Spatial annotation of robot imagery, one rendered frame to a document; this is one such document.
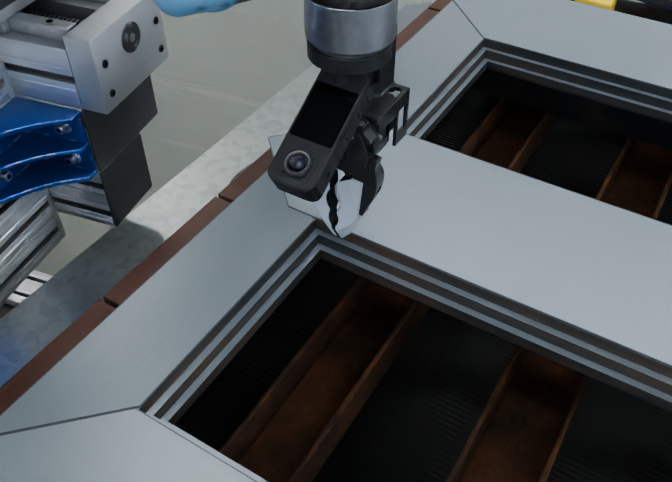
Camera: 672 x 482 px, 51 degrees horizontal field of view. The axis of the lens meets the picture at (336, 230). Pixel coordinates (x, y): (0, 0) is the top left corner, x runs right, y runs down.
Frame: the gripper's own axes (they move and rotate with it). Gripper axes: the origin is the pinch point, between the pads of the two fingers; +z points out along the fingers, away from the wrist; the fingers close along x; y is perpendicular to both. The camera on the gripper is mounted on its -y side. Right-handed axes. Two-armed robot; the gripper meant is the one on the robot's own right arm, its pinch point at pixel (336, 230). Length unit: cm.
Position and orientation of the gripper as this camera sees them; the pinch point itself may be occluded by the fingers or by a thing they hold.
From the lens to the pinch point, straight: 71.2
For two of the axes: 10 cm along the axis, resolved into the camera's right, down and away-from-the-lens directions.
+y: 5.2, -5.8, 6.2
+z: 0.0, 7.3, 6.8
